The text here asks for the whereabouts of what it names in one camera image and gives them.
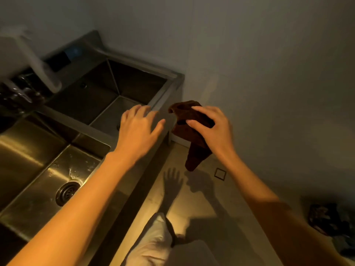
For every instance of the light trousers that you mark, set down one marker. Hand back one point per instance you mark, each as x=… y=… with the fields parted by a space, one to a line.
x=155 y=246

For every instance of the stainless steel sink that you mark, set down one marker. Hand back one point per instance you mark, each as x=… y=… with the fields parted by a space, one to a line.
x=41 y=196

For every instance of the dark brown cleaning cloth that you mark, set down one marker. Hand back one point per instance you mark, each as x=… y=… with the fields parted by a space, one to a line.
x=195 y=159

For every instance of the chrome faucet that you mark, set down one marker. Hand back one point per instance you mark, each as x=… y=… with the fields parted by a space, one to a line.
x=22 y=94

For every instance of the person's left hand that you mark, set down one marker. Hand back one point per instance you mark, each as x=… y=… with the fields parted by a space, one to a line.
x=136 y=138

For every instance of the person's right forearm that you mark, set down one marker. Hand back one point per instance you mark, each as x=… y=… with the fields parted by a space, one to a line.
x=263 y=205

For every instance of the small dark rectangular panel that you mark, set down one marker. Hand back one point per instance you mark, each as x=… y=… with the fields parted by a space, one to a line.
x=58 y=62

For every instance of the round steel sink drain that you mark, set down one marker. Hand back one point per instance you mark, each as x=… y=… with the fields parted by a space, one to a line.
x=66 y=193

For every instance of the person's right hand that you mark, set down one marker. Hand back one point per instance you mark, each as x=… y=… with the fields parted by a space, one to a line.
x=219 y=135

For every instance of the square floor drain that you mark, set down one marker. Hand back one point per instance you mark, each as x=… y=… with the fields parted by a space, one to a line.
x=220 y=174

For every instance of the person's left forearm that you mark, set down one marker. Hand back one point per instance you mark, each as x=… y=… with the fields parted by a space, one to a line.
x=69 y=216

